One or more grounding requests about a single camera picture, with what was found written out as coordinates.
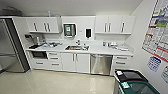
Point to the stainless steel dishwasher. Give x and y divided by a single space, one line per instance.
101 64

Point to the chrome faucet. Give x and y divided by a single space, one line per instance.
78 42

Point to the steel sink basin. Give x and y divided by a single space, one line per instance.
76 48

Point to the black soap dispenser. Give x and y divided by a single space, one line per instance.
88 33

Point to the white two-door base cabinet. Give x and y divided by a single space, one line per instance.
75 62

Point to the blue dish soap bottle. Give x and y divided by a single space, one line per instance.
104 44

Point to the steel paper towel dispenser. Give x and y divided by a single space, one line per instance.
69 30

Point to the white drawer unit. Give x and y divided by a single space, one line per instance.
121 63
54 60

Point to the black built-in microwave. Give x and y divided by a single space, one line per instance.
39 55

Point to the dark coffee machine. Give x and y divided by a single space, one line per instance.
38 40

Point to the light blue bottle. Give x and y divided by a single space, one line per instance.
49 14

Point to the grey bin black lid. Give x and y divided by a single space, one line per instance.
130 76

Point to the stainless steel refrigerator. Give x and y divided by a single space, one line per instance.
13 46

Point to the large colourful wall chart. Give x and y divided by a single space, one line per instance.
156 30

